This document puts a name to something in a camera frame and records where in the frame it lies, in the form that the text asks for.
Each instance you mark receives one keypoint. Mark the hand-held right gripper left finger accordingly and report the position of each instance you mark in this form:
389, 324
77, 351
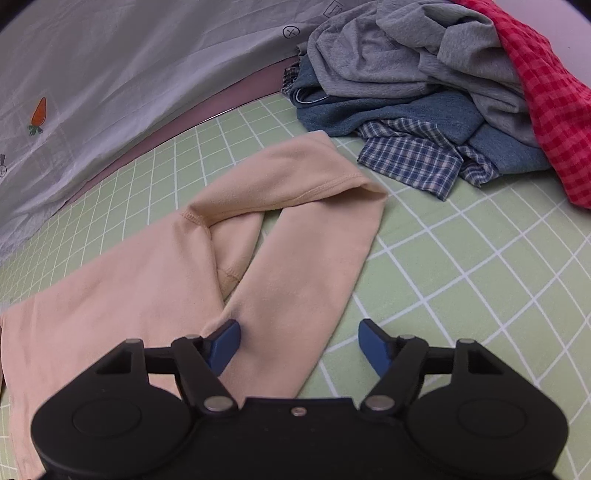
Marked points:
225, 344

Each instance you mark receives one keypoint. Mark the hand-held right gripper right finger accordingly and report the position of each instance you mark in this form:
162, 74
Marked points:
371, 344

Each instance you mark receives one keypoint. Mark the beige pants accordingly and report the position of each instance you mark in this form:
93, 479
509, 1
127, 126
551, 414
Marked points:
152, 277

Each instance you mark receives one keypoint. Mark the blue plaid shirt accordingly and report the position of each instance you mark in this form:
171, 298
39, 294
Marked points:
411, 157

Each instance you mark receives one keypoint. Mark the blue denim garment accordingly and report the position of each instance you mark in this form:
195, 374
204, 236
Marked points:
443, 115

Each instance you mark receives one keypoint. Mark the white carrot print sheet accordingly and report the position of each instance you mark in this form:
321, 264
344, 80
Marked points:
115, 78

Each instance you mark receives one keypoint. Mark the grey garment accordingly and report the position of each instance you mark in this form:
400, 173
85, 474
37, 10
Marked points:
392, 50

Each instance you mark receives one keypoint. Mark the red checked garment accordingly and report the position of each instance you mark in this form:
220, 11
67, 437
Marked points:
549, 92

